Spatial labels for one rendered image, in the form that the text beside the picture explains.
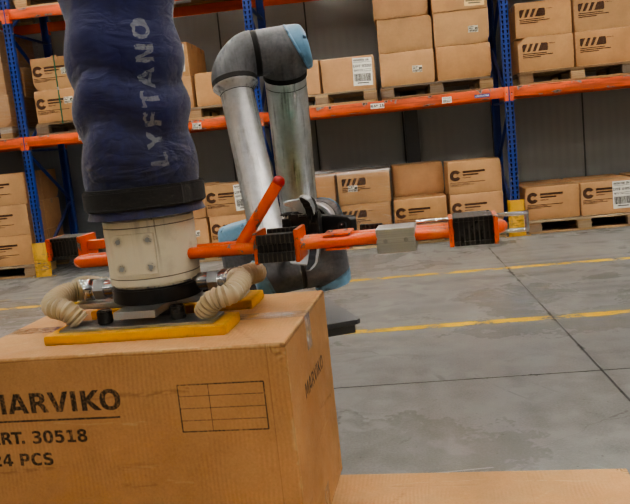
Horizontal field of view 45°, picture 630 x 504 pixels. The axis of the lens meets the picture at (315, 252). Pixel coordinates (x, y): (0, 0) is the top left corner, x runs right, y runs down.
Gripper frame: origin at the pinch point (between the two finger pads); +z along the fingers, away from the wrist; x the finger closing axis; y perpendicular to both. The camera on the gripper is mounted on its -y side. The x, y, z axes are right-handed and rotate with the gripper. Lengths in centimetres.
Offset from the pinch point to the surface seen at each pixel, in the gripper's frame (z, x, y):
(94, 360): 35.5, -14.1, 31.6
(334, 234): 17.2, 1.6, -8.1
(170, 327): 28.0, -11.0, 20.5
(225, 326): 28.1, -11.4, 10.6
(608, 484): 4, -53, -55
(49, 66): -675, 128, 403
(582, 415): -172, -107, -77
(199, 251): 17.1, 0.4, 17.3
